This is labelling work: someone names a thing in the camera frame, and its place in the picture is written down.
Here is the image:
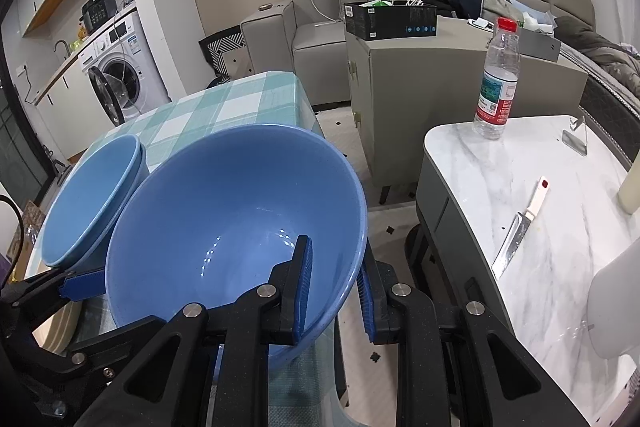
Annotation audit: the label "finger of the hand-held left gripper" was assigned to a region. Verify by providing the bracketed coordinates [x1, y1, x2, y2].
[32, 314, 168, 380]
[0, 269, 108, 333]

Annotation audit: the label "marble top coffee table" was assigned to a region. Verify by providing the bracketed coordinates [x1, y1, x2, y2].
[415, 114, 640, 427]

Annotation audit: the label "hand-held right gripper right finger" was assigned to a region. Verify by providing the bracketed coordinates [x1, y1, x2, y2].
[357, 252, 588, 427]

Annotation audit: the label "clear water bottle red cap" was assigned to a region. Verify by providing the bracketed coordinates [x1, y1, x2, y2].
[472, 18, 522, 141]

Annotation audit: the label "teal checked tablecloth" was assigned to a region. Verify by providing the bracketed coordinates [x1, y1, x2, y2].
[60, 71, 348, 427]

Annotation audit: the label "white handled knife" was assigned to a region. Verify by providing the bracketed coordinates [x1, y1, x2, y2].
[491, 176, 550, 280]

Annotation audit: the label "black cable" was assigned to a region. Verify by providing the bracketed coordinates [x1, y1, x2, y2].
[0, 194, 26, 283]

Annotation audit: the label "grey sofa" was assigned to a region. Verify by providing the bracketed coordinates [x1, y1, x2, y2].
[240, 0, 640, 108]

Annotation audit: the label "patterned black white cushion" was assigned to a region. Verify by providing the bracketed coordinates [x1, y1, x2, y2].
[199, 25, 253, 82]

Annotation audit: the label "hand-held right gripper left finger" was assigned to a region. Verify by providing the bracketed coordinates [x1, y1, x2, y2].
[72, 234, 314, 427]

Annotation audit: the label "black box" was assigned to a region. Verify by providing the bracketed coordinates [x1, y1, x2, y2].
[345, 2, 438, 41]

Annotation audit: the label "grey flat box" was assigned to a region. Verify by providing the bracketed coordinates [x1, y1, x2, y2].
[520, 27, 561, 64]

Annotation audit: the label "dark glass door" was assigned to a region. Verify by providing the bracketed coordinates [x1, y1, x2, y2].
[0, 87, 56, 208]

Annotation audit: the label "white washing machine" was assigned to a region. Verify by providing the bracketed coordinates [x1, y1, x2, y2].
[79, 9, 168, 128]

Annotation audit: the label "metal phone stand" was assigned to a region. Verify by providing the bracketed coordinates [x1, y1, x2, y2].
[562, 116, 588, 156]

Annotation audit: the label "beige round plate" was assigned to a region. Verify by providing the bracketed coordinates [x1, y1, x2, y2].
[25, 247, 85, 354]

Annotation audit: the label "grey blanket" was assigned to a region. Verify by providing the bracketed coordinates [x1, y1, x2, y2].
[552, 14, 640, 95]

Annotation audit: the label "black pressure cooker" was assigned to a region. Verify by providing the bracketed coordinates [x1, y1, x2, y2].
[81, 0, 118, 35]

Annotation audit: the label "large blue bowl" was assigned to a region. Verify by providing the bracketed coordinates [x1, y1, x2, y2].
[105, 123, 368, 370]

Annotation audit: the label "grey side cabinet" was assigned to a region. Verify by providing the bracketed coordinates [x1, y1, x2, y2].
[345, 17, 588, 202]

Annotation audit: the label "white kitchen counter cabinets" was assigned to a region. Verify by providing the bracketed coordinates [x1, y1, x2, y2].
[35, 52, 108, 158]

